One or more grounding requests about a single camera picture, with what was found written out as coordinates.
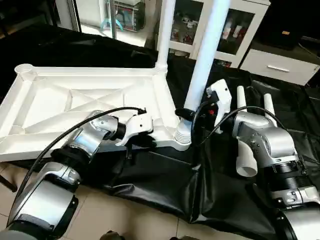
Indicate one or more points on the white plastic table leg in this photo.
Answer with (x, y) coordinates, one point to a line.
(207, 50)
(246, 165)
(270, 105)
(165, 30)

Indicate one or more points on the black work surface mat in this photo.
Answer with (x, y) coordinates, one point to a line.
(160, 185)

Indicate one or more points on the white plastic table top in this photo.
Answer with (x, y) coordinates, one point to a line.
(60, 100)

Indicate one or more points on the colourful background box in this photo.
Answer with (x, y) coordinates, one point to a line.
(125, 15)

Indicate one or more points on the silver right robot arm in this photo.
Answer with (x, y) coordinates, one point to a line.
(270, 142)

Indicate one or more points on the black right robot foot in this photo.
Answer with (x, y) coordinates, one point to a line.
(185, 237)

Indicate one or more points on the black vertical pole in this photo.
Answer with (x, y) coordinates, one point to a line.
(76, 15)

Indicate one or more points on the white glass door cabinet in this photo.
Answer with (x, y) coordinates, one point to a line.
(240, 35)

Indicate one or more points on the black left robot foot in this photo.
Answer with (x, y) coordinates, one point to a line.
(112, 235)

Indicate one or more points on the white drawer unit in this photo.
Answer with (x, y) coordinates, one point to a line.
(277, 67)

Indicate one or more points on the black equipment box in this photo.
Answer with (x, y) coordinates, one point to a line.
(285, 25)

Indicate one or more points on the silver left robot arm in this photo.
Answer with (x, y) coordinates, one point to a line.
(85, 142)

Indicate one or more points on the black robot foot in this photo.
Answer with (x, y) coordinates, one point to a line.
(112, 235)
(185, 237)

